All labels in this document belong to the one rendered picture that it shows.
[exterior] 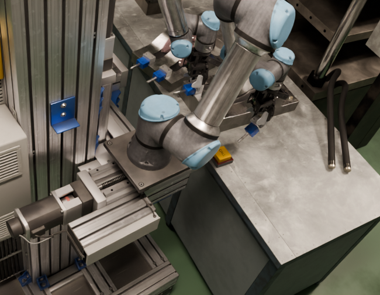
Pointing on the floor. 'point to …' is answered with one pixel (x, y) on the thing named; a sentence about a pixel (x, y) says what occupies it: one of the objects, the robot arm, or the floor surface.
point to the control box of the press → (371, 98)
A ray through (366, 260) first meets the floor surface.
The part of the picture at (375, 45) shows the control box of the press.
